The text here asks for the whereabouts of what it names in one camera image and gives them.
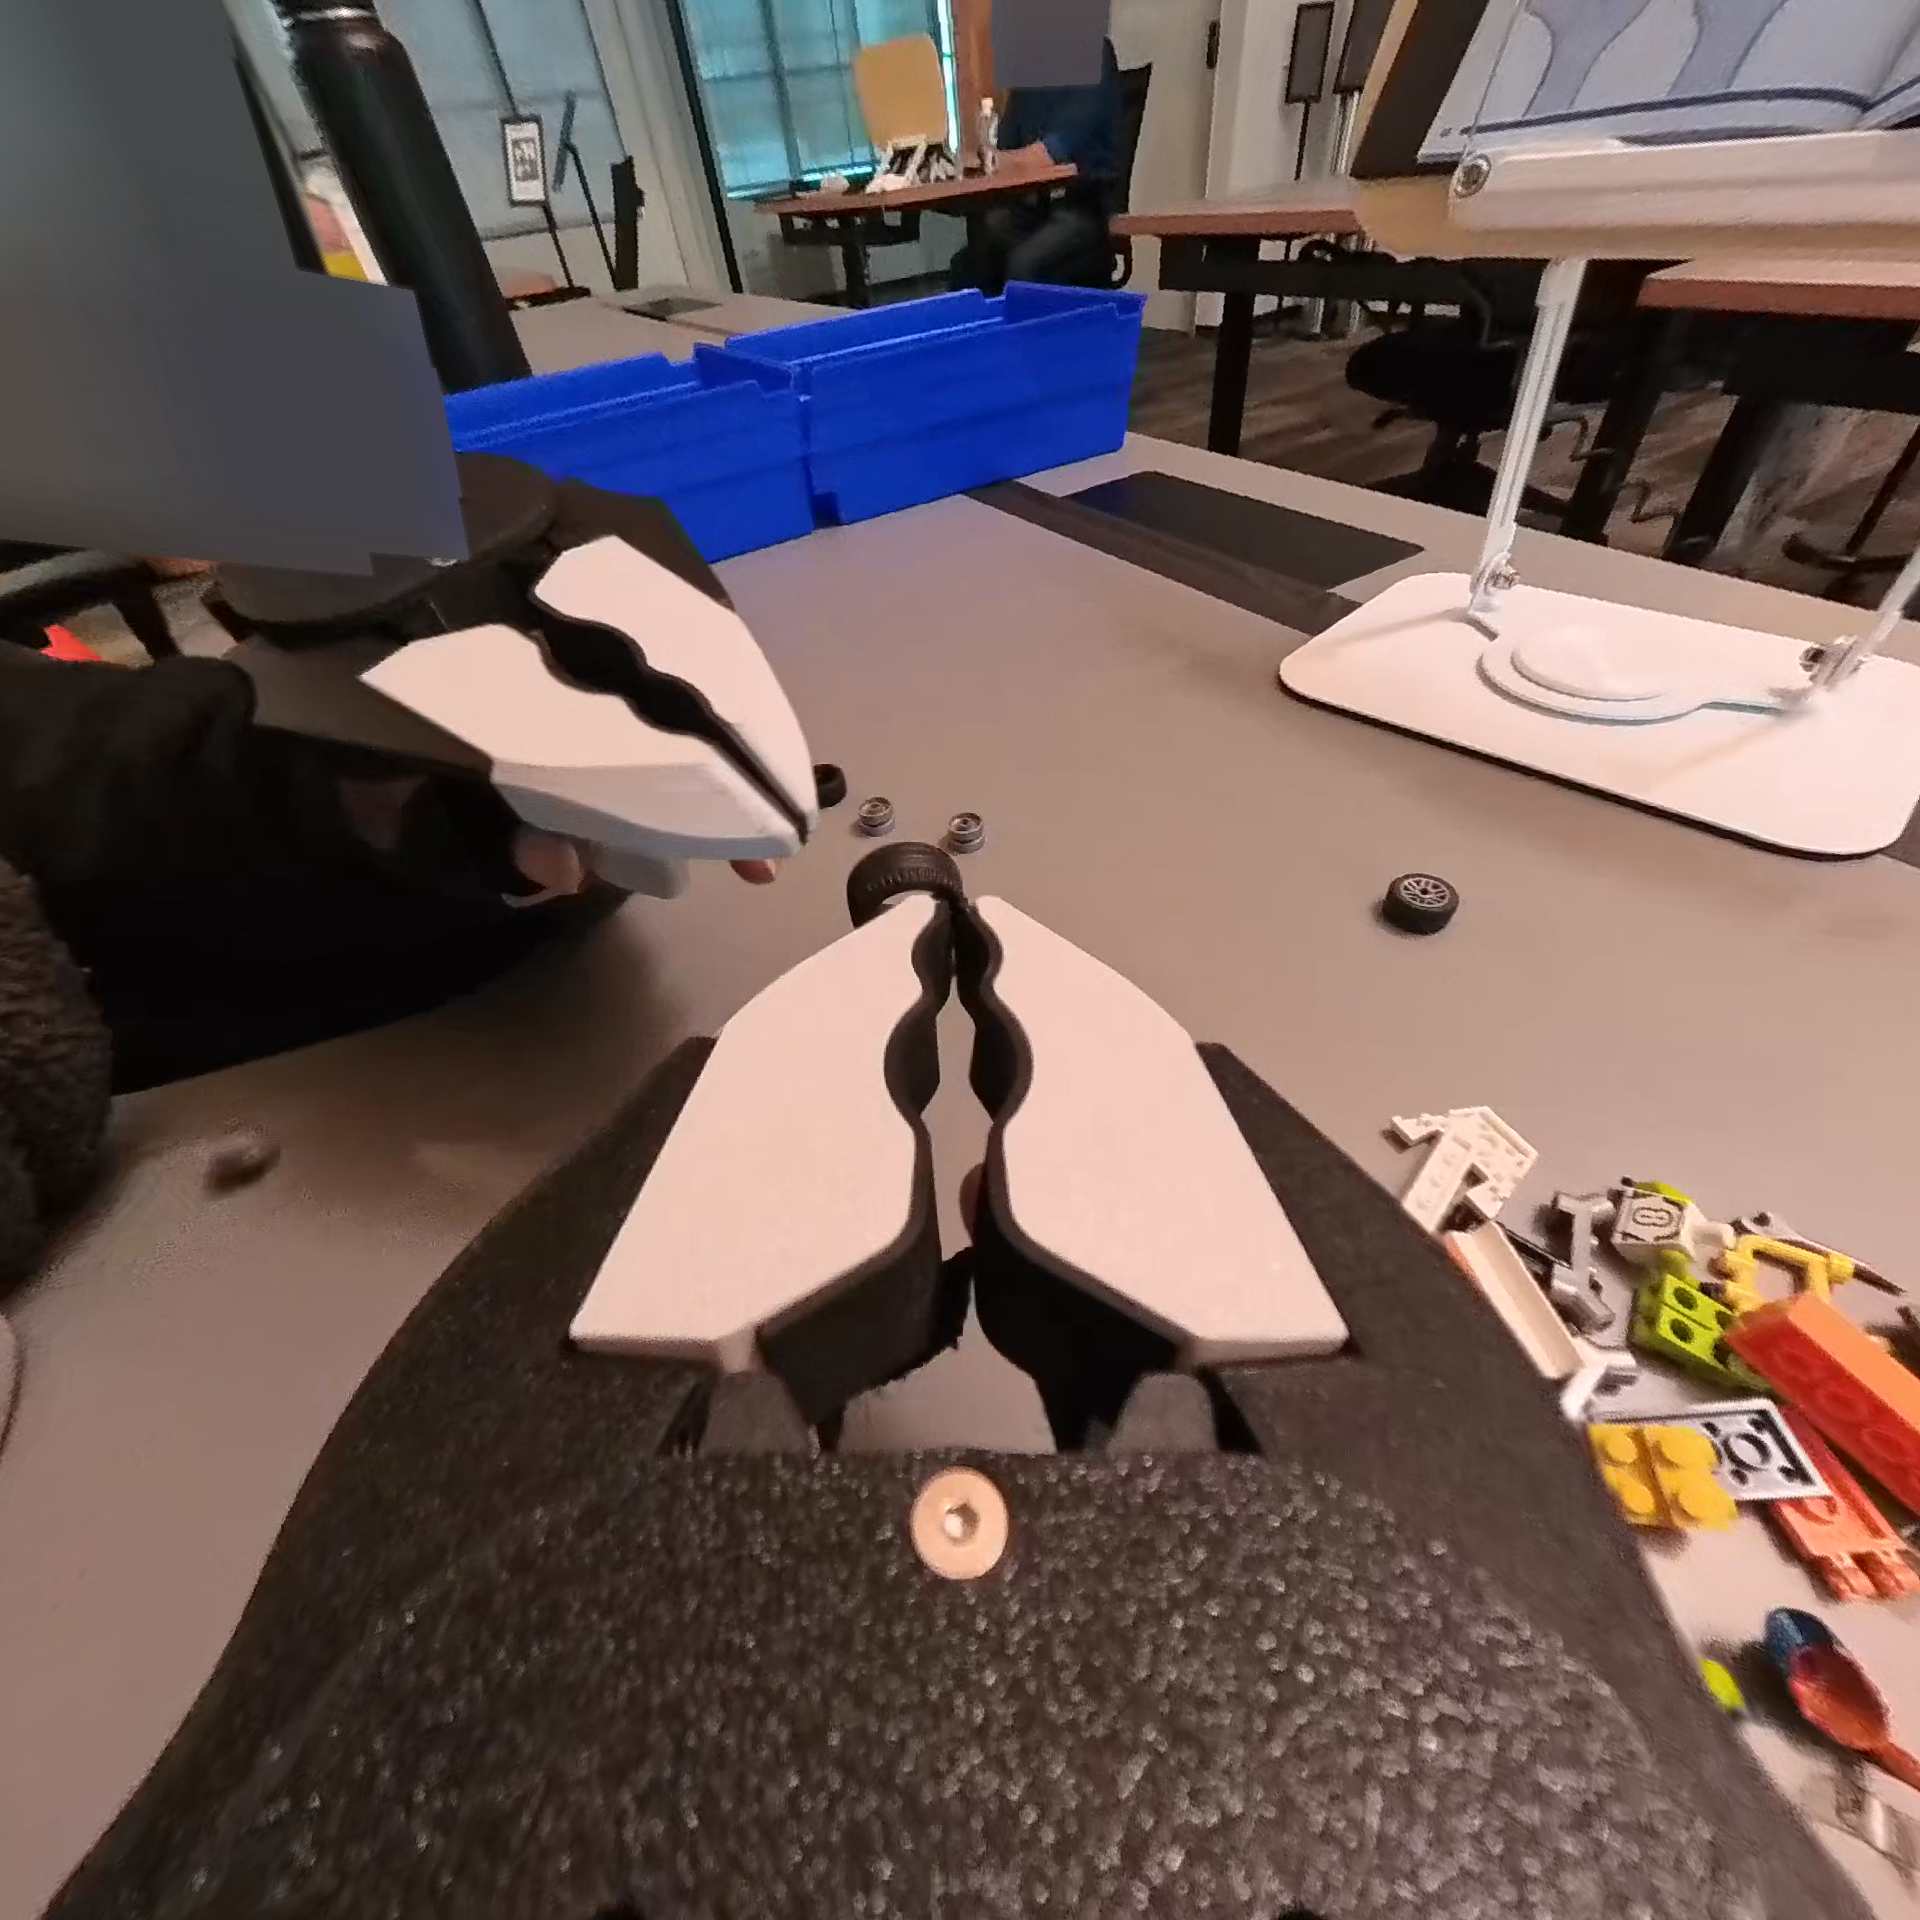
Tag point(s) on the framed sign on stand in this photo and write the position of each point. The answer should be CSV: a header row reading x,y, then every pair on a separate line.
x,y
523,158

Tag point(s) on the black water bottle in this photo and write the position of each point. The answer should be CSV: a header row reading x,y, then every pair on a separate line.
x,y
389,194

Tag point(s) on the white stand base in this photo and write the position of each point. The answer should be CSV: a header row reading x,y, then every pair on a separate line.
x,y
1381,675

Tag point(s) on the wooden desk black legs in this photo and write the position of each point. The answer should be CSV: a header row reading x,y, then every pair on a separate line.
x,y
1244,225
1770,284
916,188

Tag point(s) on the person's left forearm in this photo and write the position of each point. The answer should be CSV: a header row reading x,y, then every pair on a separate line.
x,y
150,779

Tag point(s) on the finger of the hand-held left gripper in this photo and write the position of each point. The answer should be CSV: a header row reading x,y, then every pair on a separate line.
x,y
600,764
691,628

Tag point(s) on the pile of lego pieces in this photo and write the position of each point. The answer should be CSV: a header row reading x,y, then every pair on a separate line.
x,y
1724,1348

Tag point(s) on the yellow panel board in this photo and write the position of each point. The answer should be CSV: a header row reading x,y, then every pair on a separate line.
x,y
906,90

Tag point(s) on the black table cover panel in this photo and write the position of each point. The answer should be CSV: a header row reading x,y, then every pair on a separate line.
x,y
1244,524

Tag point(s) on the black framed sign stand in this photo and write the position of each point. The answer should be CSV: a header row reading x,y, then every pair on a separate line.
x,y
1314,52
1358,43

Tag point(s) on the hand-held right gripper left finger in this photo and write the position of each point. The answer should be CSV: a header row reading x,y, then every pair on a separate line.
x,y
751,1170

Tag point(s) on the person's left hand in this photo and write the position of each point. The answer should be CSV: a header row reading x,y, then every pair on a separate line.
x,y
547,867

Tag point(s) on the black lego wheel grey rim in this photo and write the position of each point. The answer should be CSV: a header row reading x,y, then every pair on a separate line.
x,y
1419,900

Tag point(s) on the orange traffic cone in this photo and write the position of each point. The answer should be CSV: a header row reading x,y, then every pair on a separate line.
x,y
67,644

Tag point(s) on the blue plastic bin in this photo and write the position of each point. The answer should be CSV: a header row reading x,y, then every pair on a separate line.
x,y
645,435
960,390

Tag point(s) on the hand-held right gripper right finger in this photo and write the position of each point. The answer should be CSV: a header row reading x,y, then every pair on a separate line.
x,y
1156,1170

